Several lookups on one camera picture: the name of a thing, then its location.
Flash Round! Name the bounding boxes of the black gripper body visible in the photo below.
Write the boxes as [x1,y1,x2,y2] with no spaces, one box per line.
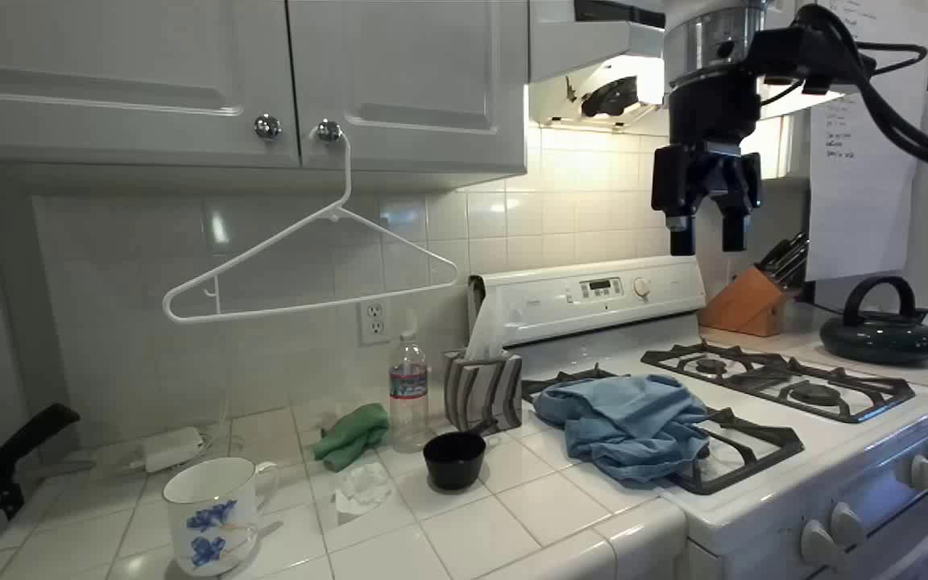
[651,75,765,219]

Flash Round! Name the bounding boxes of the green cloth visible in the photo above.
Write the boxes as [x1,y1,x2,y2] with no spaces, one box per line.
[314,404,392,474]

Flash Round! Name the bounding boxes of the white tissue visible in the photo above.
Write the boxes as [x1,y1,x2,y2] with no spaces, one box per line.
[332,462,395,521]
[472,280,508,362]

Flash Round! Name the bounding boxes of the blue cloth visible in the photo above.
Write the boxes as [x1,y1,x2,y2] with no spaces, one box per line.
[531,372,717,489]

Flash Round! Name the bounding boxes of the wooden knife block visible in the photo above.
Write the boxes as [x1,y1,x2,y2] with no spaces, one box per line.
[700,263,792,338]

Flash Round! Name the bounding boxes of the white paper sheet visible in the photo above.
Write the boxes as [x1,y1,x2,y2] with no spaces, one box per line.
[807,0,928,284]

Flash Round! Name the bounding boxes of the white range hood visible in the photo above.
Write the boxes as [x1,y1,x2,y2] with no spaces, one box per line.
[526,0,863,143]

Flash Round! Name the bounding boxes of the black stove grate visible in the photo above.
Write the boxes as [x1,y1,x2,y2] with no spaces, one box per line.
[638,338,917,426]
[523,364,809,499]

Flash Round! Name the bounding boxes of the dark green kettle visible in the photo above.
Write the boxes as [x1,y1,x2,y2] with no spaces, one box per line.
[816,275,928,372]

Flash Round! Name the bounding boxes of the white tissue in box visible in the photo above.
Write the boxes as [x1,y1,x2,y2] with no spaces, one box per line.
[472,280,508,362]

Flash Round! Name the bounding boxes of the striped tissue box cover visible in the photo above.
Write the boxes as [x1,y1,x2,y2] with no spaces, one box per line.
[442,349,530,436]

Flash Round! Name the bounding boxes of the white gas stove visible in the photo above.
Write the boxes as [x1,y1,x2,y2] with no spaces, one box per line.
[463,253,928,580]

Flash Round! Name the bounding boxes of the clear plastic water bottle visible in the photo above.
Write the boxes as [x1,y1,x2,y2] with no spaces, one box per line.
[387,332,433,456]

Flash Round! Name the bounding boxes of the small black bowl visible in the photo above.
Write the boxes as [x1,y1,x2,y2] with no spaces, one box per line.
[418,430,491,495]

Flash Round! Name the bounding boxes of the white power adapter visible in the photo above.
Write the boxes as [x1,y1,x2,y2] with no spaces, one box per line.
[139,426,211,476]

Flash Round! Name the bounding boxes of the white mug blue flowers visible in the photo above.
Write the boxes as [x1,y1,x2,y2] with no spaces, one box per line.
[161,456,279,580]

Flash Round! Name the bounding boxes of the black knife handles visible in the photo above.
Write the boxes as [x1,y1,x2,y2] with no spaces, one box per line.
[756,233,811,295]

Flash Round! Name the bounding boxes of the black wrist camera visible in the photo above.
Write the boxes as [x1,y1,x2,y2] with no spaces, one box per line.
[748,26,863,94]

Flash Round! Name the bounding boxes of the white wall outlet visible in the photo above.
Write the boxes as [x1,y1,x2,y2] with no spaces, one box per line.
[354,301,392,349]

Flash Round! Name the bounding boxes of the black clamp mount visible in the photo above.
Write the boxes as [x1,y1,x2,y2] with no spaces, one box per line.
[0,401,84,521]

